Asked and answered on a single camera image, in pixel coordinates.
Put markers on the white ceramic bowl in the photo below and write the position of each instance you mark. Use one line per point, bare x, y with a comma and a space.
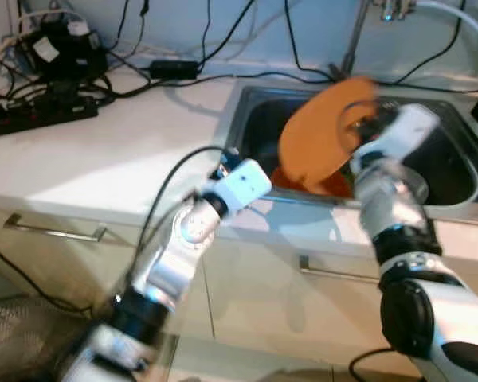
418, 183

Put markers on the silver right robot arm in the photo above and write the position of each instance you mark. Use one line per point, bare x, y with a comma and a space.
386, 199

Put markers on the white kitchen cabinet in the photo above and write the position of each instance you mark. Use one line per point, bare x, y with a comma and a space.
255, 302

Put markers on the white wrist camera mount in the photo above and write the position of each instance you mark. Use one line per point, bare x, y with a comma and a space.
245, 185
410, 127

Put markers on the orange plastic bowl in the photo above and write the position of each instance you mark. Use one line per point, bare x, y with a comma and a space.
311, 143

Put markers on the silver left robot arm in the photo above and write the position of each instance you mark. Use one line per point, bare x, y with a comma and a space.
179, 239

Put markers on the black power adapter brick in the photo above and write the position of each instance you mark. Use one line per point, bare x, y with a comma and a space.
174, 70

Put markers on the stainless steel sink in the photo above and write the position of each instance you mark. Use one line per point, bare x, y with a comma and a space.
259, 135

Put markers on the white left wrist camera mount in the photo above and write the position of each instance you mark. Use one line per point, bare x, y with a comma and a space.
245, 185

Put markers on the chrome faucet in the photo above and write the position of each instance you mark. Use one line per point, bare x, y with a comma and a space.
354, 52

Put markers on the black charger box white label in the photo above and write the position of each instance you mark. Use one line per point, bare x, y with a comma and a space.
72, 57

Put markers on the black power strip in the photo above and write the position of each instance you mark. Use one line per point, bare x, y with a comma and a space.
40, 118

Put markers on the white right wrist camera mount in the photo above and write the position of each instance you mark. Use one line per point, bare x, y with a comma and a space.
410, 127

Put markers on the black plug block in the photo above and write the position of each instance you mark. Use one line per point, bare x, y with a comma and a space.
65, 91

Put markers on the small white plug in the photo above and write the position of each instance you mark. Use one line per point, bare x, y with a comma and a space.
78, 29

